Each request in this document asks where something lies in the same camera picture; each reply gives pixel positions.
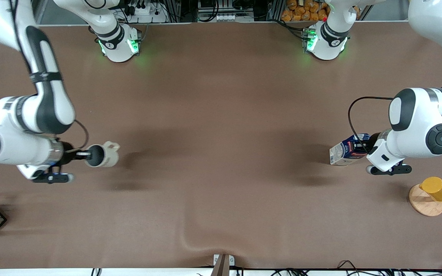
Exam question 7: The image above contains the blue milk carton green cap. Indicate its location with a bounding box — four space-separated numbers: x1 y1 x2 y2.
329 133 371 166

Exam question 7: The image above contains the beige mug with handle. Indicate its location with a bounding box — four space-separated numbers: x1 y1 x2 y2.
84 141 120 168

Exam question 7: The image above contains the aluminium frame profile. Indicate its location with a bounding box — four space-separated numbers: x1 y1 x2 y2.
32 0 49 24

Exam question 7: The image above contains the brown table cloth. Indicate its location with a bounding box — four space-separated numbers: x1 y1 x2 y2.
0 21 442 269

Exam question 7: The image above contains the round wooden cup stand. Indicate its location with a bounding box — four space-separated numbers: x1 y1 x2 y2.
409 183 442 217

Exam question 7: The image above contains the brown post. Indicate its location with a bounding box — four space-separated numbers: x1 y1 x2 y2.
210 254 231 276

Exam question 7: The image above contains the slim white power strip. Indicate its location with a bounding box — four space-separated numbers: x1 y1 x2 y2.
217 13 254 22

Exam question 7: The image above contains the large white power strip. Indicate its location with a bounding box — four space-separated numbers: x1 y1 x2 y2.
127 4 168 23

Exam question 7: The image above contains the white table bracket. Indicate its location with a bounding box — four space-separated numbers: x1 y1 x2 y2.
213 254 235 267

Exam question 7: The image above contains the yellow plastic cup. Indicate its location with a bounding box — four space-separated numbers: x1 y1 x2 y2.
419 176 442 202

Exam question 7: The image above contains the orange snack pile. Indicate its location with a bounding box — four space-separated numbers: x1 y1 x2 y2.
281 0 361 22

